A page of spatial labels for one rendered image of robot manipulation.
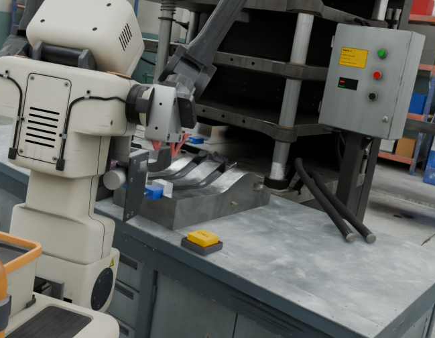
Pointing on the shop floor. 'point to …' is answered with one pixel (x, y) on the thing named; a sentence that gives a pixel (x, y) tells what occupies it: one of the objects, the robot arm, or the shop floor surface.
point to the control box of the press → (367, 92)
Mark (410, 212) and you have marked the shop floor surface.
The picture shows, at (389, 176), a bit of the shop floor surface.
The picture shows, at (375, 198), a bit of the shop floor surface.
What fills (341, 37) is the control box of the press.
